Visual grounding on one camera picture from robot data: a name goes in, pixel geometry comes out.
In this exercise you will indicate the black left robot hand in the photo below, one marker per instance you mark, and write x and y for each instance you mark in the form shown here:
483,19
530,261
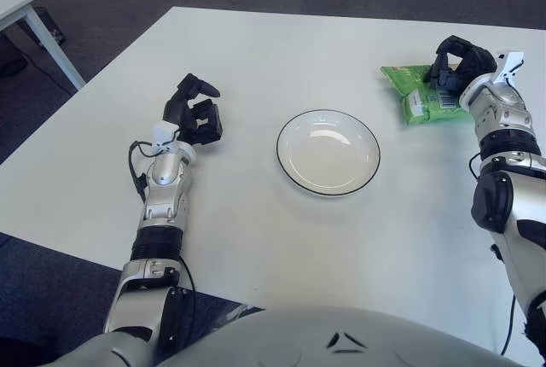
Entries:
175,115

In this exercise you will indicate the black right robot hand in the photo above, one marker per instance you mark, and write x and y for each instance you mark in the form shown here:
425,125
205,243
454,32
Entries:
473,60

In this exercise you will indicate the green snack bag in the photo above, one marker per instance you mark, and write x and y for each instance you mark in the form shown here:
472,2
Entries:
409,81

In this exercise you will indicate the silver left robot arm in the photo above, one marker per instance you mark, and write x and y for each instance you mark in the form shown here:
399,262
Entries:
164,188

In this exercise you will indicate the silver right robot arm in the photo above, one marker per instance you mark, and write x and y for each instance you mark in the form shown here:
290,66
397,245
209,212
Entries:
503,115

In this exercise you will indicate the white plate with black rim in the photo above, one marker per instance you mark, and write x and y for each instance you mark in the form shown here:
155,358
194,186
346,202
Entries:
328,158

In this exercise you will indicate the black mesh wastebasket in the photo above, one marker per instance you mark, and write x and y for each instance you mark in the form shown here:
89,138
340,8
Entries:
51,25

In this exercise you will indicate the black round floor object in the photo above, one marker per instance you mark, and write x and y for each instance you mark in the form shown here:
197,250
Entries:
8,60

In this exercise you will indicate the white side table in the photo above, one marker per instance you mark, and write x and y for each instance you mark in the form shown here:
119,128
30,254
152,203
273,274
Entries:
13,6

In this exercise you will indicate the grey robot torso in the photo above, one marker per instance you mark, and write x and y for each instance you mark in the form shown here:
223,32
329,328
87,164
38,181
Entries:
298,341

